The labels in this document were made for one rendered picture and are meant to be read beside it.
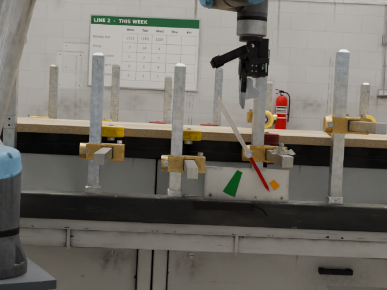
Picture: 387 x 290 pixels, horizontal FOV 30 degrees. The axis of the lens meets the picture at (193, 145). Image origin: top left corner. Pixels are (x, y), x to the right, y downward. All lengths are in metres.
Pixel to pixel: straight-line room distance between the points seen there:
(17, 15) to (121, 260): 1.05
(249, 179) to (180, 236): 0.28
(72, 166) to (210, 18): 7.12
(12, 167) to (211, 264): 1.11
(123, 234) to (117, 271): 0.28
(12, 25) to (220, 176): 0.82
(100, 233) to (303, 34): 7.43
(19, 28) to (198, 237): 0.89
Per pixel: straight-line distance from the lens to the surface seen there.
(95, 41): 9.51
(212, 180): 2.22
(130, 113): 9.44
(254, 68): 2.14
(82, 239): 2.29
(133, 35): 9.46
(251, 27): 2.13
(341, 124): 2.27
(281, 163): 1.94
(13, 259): 1.60
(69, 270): 2.54
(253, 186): 2.23
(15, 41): 1.78
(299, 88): 9.44
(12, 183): 1.59
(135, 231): 2.26
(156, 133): 2.38
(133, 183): 2.44
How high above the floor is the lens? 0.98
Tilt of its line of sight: 3 degrees down
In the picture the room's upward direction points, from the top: 3 degrees clockwise
